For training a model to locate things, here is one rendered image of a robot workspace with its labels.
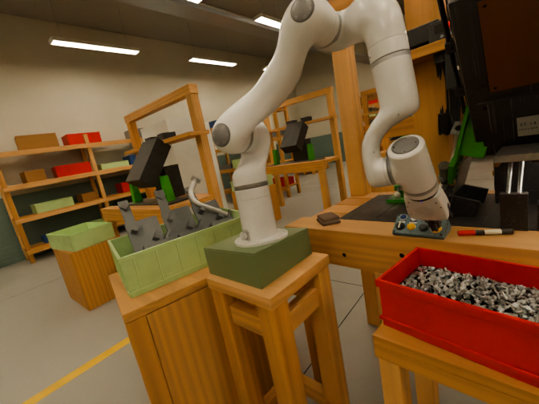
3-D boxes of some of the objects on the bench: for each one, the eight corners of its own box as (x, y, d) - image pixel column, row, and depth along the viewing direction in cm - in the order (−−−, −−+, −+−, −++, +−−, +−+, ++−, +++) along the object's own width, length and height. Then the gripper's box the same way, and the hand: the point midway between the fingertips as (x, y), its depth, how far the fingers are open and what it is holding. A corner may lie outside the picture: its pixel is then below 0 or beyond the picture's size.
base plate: (945, 266, 44) (949, 254, 44) (338, 223, 123) (338, 218, 122) (792, 197, 73) (793, 190, 72) (378, 198, 151) (378, 194, 151)
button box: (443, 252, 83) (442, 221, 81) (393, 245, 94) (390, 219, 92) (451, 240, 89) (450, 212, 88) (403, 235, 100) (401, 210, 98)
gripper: (455, 175, 70) (467, 219, 80) (395, 178, 81) (412, 216, 91) (451, 198, 67) (464, 240, 77) (388, 198, 78) (407, 235, 88)
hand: (434, 224), depth 83 cm, fingers closed
